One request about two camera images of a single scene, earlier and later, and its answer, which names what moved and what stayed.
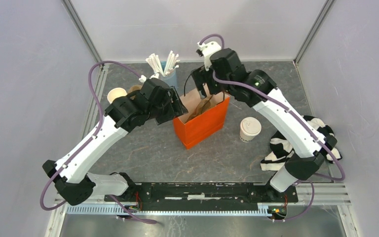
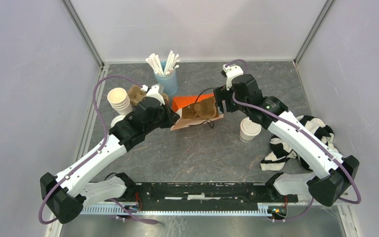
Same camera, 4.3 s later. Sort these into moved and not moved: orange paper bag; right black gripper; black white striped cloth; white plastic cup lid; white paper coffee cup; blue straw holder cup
Moved: right black gripper; orange paper bag
Not moved: white plastic cup lid; blue straw holder cup; black white striped cloth; white paper coffee cup
